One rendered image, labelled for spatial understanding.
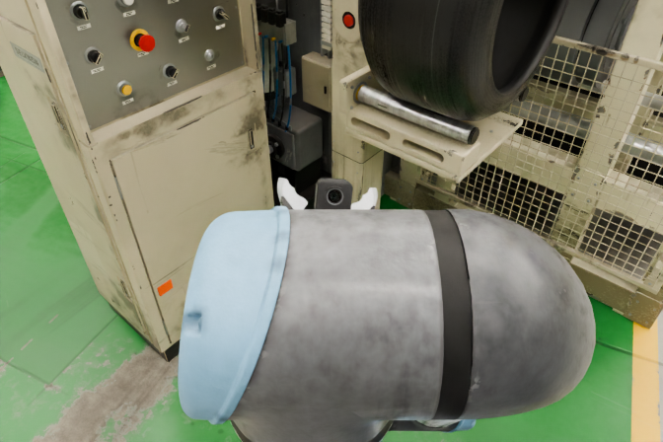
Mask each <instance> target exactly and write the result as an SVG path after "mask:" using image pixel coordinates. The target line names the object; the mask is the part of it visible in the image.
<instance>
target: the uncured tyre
mask: <svg viewBox="0 0 663 442"><path fill-rule="evenodd" d="M568 2H569V0H358V25H359V32H360V38H361V42H362V46H363V49H364V52H365V55H366V59H367V62H368V65H369V67H370V70H371V72H372V74H373V76H374V77H375V79H376V80H377V82H378V83H379V84H380V85H381V86H382V87H383V88H384V89H386V90H387V91H388V92H389V93H391V94H392V95H393V96H395V97H397V98H399V99H402V100H404V101H407V102H410V103H412V104H415V105H418V106H420V107H423V108H426V109H428V110H431V111H435V112H438V113H440V114H443V115H446V116H448V117H451V118H454V119H456V120H464V121H479V120H482V119H484V118H486V117H489V116H491V115H493V114H495V113H498V112H500V111H503V110H504V109H506V108H507V107H509V106H510V105H511V104H512V103H513V102H514V101H515V100H516V99H517V98H518V97H519V96H520V95H521V93H522V92H523V91H524V90H525V88H526V87H527V86H528V84H529V83H530V81H531V80H532V78H533V77H534V75H535V74H536V72H537V70H538V69H539V67H540V65H541V63H542V62H543V60H544V58H545V56H546V54H547V52H548V50H549V48H550V46H551V44H552V42H553V39H554V37H555V35H556V32H557V30H558V28H559V25H560V23H561V20H562V18H563V15H564V13H565V10H566V8H567V5H568Z"/></svg>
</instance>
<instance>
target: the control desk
mask: <svg viewBox="0 0 663 442"><path fill-rule="evenodd" d="M0 66H1V68H2V70H3V73H4V75H5V77H6V80H7V82H8V84H9V87H10V89H11V91H12V93H13V96H14V98H15V100H16V103H17V105H18V107H19V110H20V112H21V114H22V116H23V119H24V121H25V123H26V126H27V128H28V130H29V133H30V135H31V137H32V139H33V142H34V143H35V145H36V148H37V151H38V154H39V156H40V158H41V160H42V163H43V165H44V167H45V170H46V172H47V174H48V177H49V179H50V181H51V183H52V186H53V188H54V190H55V193H56V195H57V197H58V200H59V202H60V204H61V206H62V209H63V211H64V213H65V216H66V218H67V220H68V223H69V225H70V227H71V229H72V232H73V234H74V236H75V239H76V241H77V243H78V246H79V248H80V250H81V252H82V255H83V257H84V259H85V262H86V264H87V266H88V268H89V270H90V272H91V274H92V277H93V279H94V281H95V284H96V286H97V288H98V291H99V293H100V294H101V295H102V296H103V297H104V298H105V299H106V300H107V301H108V302H109V304H110V307H111V308H112V309H113V310H114V311H115V312H116V313H117V314H118V315H119V316H120V317H122V318H123V319H124V320H125V321H126V322H127V323H128V324H129V325H130V326H131V327H132V328H133V329H134V330H135V331H136V332H137V333H138V334H139V335H140V336H141V337H142V338H143V339H144V340H145V341H146V342H147V343H148V344H149V345H150V346H151V347H152V348H153V349H155V350H156V351H157V352H158V353H159V354H160V355H161V356H162V357H163V358H164V359H165V360H166V361H167V362H168V363H169V362H170V361H171V360H172V359H174V358H175V357H176V356H177V355H179V353H180V342H181V332H182V324H183V316H184V304H185V299H186V293H187V289H188V284H189V279H190V275H191V271H192V267H193V263H194V259H195V256H196V253H197V250H198V246H199V244H200V241H201V239H202V237H203V235H204V233H205V231H206V229H207V228H208V226H209V225H210V224H211V223H212V222H213V221H214V220H215V219H216V218H218V217H219V216H221V215H223V214H225V213H228V212H234V211H255V210H270V209H272V208H273V207H274V200H273V189H272V179H271V168H270V158H269V147H268V136H267V125H266V114H265V104H264V93H263V82H262V72H261V70H260V68H261V58H260V47H259V36H258V16H257V5H256V0H0ZM170 279H171V280H172V284H173V288H172V289H171V290H169V291H168V292H166V293H165V294H163V295H162V296H160V295H159V292H158V289H157V288H158V287H159V286H161V285H162V284H164V283H165V282H167V281H168V280H170Z"/></svg>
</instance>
